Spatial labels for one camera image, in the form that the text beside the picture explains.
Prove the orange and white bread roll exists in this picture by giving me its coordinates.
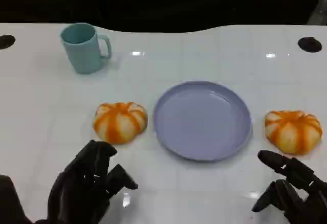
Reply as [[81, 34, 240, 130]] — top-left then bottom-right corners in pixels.
[[92, 102, 149, 145], [264, 109, 323, 155]]

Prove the black table grommet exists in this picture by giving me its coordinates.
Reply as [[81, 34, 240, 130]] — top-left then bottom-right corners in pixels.
[[297, 36, 322, 54], [0, 34, 16, 51]]

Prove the pale grey background object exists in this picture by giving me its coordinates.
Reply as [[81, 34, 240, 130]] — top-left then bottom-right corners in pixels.
[[306, 0, 327, 27]]

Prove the pale green mug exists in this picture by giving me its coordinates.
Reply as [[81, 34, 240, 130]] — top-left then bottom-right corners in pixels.
[[60, 23, 112, 75]]

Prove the lilac plate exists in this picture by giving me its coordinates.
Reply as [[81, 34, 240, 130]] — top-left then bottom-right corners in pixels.
[[153, 81, 253, 162]]

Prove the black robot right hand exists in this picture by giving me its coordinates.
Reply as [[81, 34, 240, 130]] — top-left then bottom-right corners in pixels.
[[251, 149, 327, 224]]

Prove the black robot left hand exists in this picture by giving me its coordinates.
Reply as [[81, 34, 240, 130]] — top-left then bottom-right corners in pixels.
[[47, 140, 138, 224]]

